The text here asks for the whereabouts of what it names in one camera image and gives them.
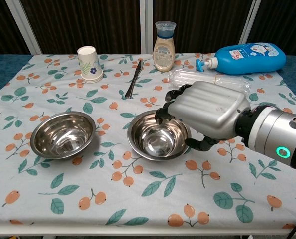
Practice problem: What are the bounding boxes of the black knife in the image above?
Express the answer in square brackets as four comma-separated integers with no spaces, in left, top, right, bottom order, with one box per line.
[124,59,144,98]

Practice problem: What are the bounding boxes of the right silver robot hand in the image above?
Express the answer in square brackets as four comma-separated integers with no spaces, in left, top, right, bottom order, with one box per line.
[155,81,252,152]

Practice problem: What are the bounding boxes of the clear plastic straw pack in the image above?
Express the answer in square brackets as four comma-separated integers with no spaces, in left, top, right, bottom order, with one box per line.
[167,69,251,97]

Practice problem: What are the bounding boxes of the upside-down floral paper cups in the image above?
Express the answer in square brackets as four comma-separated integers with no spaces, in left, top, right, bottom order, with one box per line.
[77,45,104,84]

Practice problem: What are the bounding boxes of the beige sauce bottle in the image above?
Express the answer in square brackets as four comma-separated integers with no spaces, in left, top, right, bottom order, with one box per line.
[153,21,177,73]

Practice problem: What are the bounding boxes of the steel bowl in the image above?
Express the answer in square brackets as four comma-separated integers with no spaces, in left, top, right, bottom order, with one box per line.
[127,129,192,161]
[127,110,191,157]
[30,111,96,160]

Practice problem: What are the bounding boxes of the blue pump bottle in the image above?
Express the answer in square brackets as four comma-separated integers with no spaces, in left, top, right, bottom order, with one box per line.
[195,42,287,75]

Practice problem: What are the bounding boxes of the floral tablecloth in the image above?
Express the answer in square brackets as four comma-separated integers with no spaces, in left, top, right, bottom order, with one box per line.
[0,52,296,229]

